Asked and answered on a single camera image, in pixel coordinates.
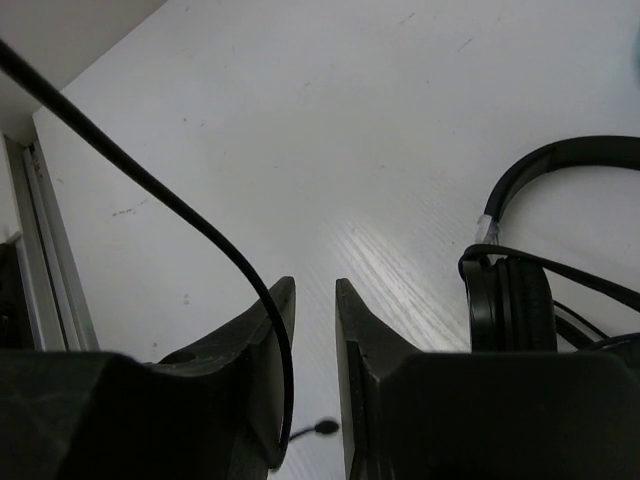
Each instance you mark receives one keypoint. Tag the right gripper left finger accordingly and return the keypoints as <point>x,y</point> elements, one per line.
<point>210,410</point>

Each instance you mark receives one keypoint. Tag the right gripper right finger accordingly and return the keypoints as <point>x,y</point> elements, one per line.
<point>410,414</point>

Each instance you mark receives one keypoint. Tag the black headphones left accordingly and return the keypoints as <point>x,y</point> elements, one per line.
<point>510,303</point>

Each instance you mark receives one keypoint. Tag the teal headphones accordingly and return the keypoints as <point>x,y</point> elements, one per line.
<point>634,58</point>

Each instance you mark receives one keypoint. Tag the aluminium rail front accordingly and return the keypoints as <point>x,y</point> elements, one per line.
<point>57,313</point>

